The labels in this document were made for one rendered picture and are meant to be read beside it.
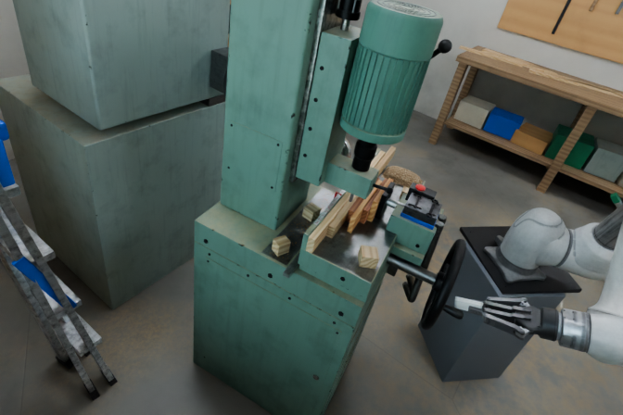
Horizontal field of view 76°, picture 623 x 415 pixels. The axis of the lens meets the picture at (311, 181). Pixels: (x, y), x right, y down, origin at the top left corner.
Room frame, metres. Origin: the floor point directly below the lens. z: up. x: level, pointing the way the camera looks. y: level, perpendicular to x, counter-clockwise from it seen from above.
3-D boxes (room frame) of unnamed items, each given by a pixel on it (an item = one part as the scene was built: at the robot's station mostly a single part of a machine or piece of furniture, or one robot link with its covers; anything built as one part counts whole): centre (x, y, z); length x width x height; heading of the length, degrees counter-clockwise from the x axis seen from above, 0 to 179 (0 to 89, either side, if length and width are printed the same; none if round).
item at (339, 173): (0.98, -0.11, 1.03); 0.14 x 0.07 x 0.09; 69
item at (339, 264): (1.01, -0.26, 0.87); 0.61 x 0.30 x 0.06; 159
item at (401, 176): (1.25, -0.32, 0.92); 0.14 x 0.09 x 0.04; 69
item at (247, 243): (1.02, -0.01, 0.76); 0.57 x 0.45 x 0.09; 69
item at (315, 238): (1.06, -0.14, 0.92); 0.60 x 0.02 x 0.05; 159
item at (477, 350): (1.25, -0.87, 0.30); 0.30 x 0.30 x 0.60; 16
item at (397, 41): (0.97, -0.13, 1.35); 0.18 x 0.18 x 0.31
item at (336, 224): (1.13, -0.19, 0.92); 0.60 x 0.02 x 0.04; 159
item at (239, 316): (1.02, -0.01, 0.36); 0.58 x 0.45 x 0.71; 69
